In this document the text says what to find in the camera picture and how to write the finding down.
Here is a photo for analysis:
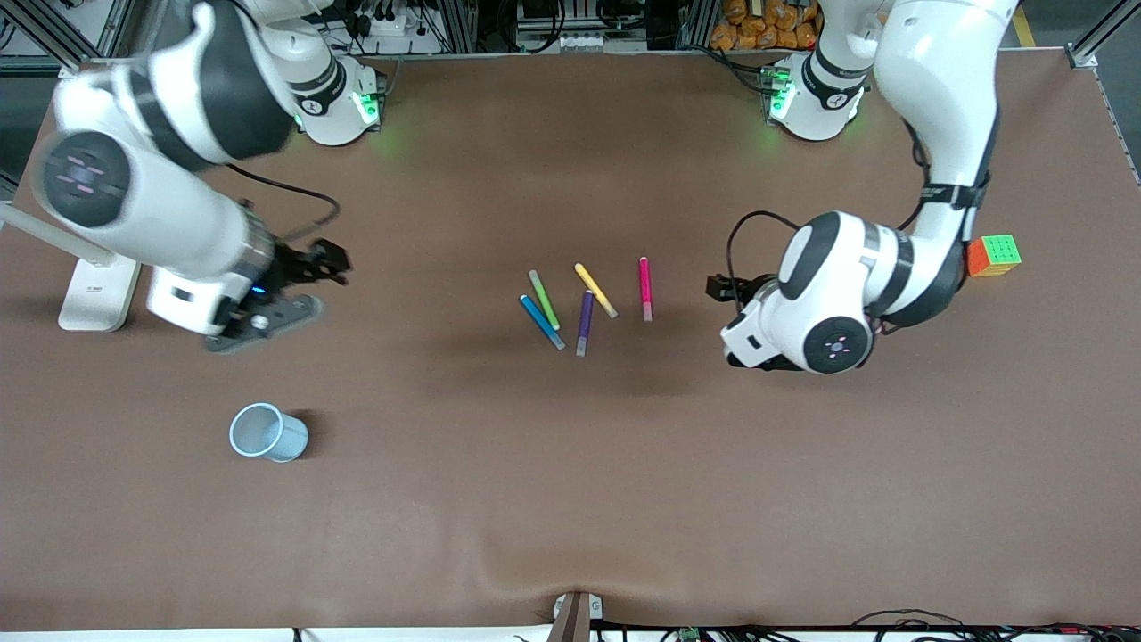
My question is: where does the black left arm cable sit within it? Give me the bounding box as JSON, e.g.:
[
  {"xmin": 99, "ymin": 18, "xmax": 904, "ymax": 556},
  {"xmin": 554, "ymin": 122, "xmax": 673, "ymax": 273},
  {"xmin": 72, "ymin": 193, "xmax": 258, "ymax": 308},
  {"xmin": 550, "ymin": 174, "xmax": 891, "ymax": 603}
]
[{"xmin": 726, "ymin": 210, "xmax": 803, "ymax": 306}]

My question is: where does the white stand with pole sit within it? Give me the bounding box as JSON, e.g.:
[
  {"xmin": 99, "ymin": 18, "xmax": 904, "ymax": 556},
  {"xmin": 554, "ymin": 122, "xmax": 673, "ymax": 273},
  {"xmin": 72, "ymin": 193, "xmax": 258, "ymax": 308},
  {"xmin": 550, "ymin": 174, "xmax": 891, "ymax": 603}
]
[{"xmin": 0, "ymin": 203, "xmax": 143, "ymax": 333}]

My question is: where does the yellow marker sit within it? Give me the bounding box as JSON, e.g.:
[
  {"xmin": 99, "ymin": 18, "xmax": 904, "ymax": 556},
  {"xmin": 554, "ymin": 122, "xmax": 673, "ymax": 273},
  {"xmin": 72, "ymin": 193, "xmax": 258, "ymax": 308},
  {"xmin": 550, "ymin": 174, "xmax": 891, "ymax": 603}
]
[{"xmin": 574, "ymin": 262, "xmax": 619, "ymax": 320}]

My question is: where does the white power strip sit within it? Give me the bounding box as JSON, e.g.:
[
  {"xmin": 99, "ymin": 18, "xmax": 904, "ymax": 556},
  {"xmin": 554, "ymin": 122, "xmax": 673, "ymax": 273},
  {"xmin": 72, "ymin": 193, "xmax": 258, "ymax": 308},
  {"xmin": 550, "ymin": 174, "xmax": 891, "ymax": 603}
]
[{"xmin": 343, "ymin": 0, "xmax": 422, "ymax": 41}]

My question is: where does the blue marker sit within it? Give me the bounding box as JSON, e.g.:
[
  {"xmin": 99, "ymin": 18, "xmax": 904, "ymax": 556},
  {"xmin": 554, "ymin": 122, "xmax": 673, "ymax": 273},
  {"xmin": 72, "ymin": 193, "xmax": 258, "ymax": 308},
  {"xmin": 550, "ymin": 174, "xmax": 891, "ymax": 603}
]
[{"xmin": 520, "ymin": 294, "xmax": 568, "ymax": 351}]

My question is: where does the green marker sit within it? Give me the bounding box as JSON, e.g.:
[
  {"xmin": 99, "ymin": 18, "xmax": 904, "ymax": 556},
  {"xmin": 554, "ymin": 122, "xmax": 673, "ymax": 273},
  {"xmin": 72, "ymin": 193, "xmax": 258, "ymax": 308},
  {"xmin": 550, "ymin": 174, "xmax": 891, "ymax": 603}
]
[{"xmin": 528, "ymin": 269, "xmax": 562, "ymax": 332}]

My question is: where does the colourful puzzle cube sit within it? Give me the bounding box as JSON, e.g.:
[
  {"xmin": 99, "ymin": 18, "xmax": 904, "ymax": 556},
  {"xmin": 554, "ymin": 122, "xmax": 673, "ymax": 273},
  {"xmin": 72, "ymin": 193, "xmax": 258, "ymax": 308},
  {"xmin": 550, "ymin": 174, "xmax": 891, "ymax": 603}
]
[{"xmin": 967, "ymin": 234, "xmax": 1023, "ymax": 278}]

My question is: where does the aluminium frame post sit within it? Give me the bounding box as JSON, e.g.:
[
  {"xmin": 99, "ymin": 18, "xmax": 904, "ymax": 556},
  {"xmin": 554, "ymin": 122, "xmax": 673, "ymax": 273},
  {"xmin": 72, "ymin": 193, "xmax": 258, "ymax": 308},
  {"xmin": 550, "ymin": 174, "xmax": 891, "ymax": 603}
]
[
  {"xmin": 0, "ymin": 0, "xmax": 148, "ymax": 72},
  {"xmin": 1065, "ymin": 0, "xmax": 1141, "ymax": 70}
]

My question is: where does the black cable bundle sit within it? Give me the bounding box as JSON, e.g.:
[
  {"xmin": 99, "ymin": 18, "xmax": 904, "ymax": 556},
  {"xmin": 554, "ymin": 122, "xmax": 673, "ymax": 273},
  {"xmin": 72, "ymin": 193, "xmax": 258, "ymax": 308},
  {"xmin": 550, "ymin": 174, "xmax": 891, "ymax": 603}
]
[{"xmin": 851, "ymin": 609, "xmax": 1141, "ymax": 642}]

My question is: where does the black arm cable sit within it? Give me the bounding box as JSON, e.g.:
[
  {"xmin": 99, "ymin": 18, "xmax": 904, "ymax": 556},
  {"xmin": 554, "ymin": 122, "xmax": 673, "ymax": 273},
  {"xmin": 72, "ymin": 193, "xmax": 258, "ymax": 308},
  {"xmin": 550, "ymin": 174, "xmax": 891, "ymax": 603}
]
[
  {"xmin": 223, "ymin": 163, "xmax": 343, "ymax": 246},
  {"xmin": 726, "ymin": 210, "xmax": 803, "ymax": 306}
]

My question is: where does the bag of orange snacks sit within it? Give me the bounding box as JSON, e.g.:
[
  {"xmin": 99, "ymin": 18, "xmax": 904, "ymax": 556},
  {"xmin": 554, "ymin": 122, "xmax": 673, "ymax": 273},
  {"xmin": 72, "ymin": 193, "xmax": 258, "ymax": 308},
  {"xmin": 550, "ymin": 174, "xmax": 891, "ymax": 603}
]
[{"xmin": 710, "ymin": 0, "xmax": 825, "ymax": 52}]

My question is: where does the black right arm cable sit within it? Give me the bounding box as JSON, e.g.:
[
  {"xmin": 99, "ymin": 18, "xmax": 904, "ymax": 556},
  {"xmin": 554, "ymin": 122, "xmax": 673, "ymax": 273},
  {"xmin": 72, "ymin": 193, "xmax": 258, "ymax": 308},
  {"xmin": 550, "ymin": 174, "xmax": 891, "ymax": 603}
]
[{"xmin": 223, "ymin": 163, "xmax": 343, "ymax": 246}]

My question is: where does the light blue mesh cup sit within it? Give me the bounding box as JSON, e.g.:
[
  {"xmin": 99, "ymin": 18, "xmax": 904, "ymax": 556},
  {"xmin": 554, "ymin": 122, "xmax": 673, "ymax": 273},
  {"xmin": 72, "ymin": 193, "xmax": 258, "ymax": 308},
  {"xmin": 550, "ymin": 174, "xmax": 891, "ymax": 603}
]
[{"xmin": 229, "ymin": 402, "xmax": 310, "ymax": 464}]

